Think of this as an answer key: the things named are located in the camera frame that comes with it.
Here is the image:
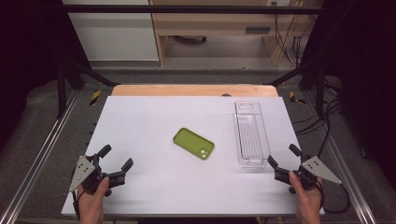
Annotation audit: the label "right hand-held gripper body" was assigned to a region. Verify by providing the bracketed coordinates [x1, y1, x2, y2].
[274, 156, 343, 194]

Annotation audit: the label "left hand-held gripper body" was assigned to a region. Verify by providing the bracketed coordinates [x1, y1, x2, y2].
[68, 154, 126, 198]

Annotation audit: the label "clear plastic tray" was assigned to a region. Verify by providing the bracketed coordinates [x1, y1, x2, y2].
[233, 100, 272, 171]

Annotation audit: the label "green phone case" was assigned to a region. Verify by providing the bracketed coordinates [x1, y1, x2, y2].
[173, 127, 216, 161]

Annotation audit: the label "person's left hand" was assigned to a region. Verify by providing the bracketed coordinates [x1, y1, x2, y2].
[77, 177, 110, 216]

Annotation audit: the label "person's right hand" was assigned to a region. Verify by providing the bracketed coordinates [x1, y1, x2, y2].
[289, 172, 323, 216]

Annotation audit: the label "white table cover sheet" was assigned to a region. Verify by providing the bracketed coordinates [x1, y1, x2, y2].
[61, 95, 326, 217]

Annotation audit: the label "yellow black tape strip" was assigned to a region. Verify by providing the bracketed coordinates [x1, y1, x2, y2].
[289, 91, 307, 105]
[90, 90, 103, 106]

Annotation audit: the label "black curtain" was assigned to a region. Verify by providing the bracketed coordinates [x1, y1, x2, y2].
[300, 0, 396, 183]
[0, 0, 92, 152]

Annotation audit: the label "white cabinet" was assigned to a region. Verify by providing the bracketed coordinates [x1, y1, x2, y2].
[61, 0, 160, 62]

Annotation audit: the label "wooden desk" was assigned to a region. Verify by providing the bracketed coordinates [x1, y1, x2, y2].
[148, 0, 325, 67]

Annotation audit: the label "aluminium rail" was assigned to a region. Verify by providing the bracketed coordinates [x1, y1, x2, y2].
[0, 90, 80, 224]
[303, 92, 378, 224]

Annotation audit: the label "black floor cables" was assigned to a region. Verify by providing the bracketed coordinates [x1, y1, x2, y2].
[291, 77, 344, 167]

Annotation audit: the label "right hand-held gripper cable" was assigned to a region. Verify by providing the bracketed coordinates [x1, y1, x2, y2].
[314, 178, 351, 215]

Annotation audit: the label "black frame stand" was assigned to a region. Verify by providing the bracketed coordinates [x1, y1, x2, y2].
[264, 59, 327, 117]
[56, 59, 121, 119]

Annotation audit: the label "bundle of hanging cables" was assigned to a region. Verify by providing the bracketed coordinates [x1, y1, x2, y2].
[273, 13, 305, 67]

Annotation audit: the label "black horizontal frame bar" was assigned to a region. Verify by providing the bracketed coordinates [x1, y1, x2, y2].
[46, 4, 326, 15]

